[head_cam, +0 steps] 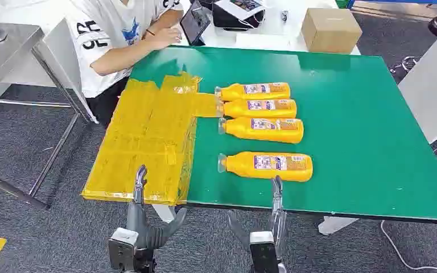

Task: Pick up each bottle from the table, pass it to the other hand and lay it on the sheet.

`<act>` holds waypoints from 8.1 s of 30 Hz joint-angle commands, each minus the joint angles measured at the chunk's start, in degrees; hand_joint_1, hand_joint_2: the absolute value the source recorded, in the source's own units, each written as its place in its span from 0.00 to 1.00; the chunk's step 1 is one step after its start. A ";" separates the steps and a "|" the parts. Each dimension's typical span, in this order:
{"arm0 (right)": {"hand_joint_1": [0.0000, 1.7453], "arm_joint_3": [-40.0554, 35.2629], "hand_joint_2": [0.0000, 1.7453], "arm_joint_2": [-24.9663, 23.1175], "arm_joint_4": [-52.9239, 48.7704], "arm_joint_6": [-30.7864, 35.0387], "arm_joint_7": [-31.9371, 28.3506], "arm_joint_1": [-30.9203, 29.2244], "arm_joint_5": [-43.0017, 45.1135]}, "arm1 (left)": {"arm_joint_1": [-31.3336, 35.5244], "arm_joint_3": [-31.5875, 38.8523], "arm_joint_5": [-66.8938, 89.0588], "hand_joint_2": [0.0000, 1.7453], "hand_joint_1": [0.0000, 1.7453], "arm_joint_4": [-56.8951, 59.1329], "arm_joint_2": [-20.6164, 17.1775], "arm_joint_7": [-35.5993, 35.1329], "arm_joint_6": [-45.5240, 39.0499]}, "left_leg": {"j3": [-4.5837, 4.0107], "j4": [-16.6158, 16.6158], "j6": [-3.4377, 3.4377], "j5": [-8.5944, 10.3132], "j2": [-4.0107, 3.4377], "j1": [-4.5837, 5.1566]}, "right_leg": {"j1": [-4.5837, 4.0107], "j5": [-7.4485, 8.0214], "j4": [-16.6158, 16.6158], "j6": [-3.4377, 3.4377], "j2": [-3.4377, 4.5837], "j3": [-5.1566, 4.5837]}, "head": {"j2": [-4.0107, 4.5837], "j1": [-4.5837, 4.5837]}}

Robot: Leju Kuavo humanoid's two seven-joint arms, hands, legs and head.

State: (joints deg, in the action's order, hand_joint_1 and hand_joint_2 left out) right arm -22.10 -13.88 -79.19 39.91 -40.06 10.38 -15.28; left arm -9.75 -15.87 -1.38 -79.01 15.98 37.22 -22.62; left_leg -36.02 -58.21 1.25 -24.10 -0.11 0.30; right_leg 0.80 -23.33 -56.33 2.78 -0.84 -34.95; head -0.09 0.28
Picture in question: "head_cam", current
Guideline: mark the orange drink bottle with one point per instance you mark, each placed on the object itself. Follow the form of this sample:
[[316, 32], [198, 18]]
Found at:
[[241, 130], [237, 93], [241, 166], [239, 110]]

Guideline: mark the black bag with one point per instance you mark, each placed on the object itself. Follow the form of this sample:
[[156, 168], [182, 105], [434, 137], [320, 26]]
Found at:
[[226, 20]]

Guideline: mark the person's right hand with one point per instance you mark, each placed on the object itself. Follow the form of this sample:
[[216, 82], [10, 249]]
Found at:
[[165, 37]]

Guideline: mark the pale grey table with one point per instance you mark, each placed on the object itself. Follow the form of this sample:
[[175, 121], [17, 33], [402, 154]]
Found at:
[[433, 86]]

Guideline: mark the white table leg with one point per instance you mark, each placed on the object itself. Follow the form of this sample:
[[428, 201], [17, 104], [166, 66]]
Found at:
[[335, 225], [165, 213]]

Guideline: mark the black tablet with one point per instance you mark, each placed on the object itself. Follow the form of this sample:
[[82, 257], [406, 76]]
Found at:
[[195, 22]]

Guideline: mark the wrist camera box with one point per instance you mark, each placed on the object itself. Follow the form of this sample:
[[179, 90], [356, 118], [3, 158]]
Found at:
[[122, 248], [263, 254]]

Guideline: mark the chrome stool base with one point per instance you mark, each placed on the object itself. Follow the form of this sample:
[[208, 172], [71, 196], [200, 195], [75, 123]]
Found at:
[[407, 65]]

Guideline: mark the steel bench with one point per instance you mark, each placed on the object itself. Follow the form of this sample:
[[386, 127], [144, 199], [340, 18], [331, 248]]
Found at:
[[0, 56]]

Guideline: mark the green table mat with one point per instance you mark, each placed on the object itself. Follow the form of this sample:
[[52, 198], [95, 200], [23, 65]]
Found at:
[[354, 132]]

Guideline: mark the person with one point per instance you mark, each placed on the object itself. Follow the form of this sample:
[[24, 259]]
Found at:
[[101, 37]]

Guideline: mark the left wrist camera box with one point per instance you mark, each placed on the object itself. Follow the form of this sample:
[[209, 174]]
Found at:
[[122, 248]]

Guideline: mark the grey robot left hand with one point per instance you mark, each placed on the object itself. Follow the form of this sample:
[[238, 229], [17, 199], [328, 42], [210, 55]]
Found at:
[[141, 222]]

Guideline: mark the small dark gadget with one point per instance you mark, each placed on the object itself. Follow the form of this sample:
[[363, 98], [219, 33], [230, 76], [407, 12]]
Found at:
[[284, 16]]

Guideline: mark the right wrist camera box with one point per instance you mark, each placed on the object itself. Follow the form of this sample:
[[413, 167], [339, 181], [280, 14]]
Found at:
[[263, 254]]

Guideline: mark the green crate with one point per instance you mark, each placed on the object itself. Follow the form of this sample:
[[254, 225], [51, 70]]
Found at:
[[341, 3]]

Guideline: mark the brown cardboard box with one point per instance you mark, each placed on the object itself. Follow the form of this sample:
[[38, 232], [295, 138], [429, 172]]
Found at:
[[331, 32]]

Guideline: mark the blue metal rack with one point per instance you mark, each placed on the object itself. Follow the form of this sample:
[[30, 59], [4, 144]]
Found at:
[[403, 2]]

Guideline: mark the printed paper sheet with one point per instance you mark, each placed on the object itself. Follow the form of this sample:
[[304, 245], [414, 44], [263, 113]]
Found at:
[[241, 7]]

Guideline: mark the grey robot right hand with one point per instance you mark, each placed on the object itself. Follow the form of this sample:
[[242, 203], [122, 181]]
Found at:
[[278, 222]]

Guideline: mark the blank white paper sheet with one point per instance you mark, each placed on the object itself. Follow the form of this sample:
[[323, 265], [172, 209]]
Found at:
[[262, 41]]

